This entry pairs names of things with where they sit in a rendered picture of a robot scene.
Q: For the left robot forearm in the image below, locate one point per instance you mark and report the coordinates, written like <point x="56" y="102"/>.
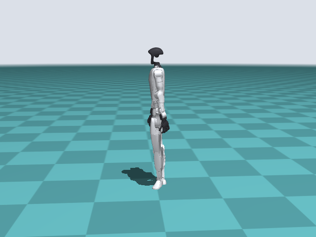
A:
<point x="160" y="102"/>

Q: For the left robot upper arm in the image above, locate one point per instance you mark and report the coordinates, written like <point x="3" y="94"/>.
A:
<point x="159" y="84"/>

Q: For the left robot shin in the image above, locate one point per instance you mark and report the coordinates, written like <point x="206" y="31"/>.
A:
<point x="158" y="160"/>

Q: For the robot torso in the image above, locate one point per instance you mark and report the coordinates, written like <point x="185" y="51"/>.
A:
<point x="153" y="88"/>

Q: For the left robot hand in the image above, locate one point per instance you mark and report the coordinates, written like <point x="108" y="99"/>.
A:
<point x="164" y="124"/>

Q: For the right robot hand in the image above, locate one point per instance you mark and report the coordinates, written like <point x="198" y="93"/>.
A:
<point x="149" y="119"/>

